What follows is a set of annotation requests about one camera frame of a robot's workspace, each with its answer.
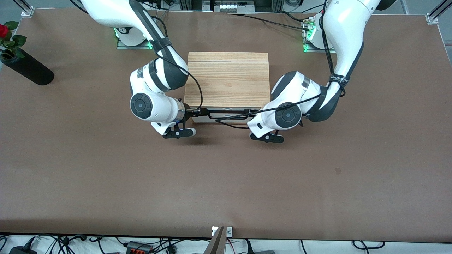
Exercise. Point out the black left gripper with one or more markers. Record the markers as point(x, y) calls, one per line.
point(251, 113)

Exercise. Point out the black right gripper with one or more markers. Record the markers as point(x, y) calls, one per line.
point(190, 111)

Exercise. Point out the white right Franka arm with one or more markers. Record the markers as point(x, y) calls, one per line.
point(159, 104)

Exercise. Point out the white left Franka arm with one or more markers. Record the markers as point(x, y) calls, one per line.
point(348, 31)

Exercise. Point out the light wooden drawer cabinet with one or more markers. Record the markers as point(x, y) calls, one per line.
point(229, 77)

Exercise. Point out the black box with orange connectors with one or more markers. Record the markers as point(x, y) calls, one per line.
point(138, 247)

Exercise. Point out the brown wedge-shaped bar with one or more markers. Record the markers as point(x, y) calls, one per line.
point(216, 243)

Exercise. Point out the white power strip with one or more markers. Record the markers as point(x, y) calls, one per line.
point(231, 7)

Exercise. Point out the black cylindrical vase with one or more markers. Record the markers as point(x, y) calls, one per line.
point(31, 70)

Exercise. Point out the black power adapter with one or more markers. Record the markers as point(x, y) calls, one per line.
point(22, 249)

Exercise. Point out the red rose with leaves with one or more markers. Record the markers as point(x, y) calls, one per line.
point(9, 37)

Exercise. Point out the silver table edge bracket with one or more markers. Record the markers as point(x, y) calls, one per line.
point(229, 231)

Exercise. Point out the aluminium frame post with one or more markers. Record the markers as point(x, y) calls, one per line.
point(24, 8)
point(437, 12)

